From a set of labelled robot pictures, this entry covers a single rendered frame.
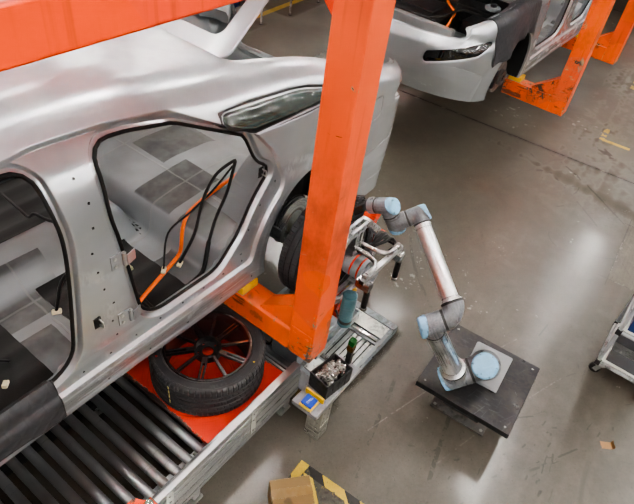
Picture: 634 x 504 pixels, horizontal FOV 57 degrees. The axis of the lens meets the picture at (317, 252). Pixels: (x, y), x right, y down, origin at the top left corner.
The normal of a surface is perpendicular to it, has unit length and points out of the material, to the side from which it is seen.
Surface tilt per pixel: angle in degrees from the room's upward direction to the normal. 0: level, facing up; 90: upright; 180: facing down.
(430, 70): 91
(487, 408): 0
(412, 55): 87
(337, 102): 90
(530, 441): 0
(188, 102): 37
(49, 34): 90
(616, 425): 0
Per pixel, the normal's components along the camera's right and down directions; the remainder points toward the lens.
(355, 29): -0.60, 0.48
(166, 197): 0.04, -0.67
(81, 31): 0.79, 0.48
